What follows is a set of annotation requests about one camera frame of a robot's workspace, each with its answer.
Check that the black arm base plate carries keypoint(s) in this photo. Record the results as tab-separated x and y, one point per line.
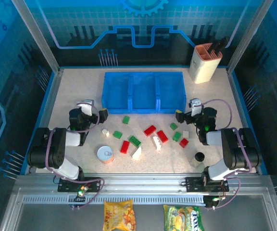
191	184
64	187

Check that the small white lego brick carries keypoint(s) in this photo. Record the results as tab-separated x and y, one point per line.
105	132

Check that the green yellow noodle bag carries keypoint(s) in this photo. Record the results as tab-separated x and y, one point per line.
183	217

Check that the blue three-compartment plastic bin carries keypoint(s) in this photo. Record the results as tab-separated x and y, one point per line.
143	84

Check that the black lidded jar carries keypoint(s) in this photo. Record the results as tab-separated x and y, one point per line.
198	158

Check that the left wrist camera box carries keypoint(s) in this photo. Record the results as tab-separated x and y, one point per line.
87	108

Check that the yellow snack bag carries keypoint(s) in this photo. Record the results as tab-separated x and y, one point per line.
119	215

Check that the aluminium frame rail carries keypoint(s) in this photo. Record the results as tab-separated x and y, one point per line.
141	181

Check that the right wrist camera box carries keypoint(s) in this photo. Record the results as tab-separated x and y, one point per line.
196	106

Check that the beige knife block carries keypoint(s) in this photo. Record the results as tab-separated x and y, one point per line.
204	67

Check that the small red lego brick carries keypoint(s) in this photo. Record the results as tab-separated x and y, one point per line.
184	142

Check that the green eight-stud lego brick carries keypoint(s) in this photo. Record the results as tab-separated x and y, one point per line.
135	141

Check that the white sloped lego brick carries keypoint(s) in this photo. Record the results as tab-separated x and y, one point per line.
137	154

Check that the silver tin can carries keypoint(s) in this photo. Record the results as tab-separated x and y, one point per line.
105	155

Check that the aluminium frame post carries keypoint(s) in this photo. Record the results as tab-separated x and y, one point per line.
248	36
39	36

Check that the long white lego brick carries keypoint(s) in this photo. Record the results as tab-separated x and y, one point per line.
157	142

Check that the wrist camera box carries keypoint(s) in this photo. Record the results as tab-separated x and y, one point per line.
196	106
87	108

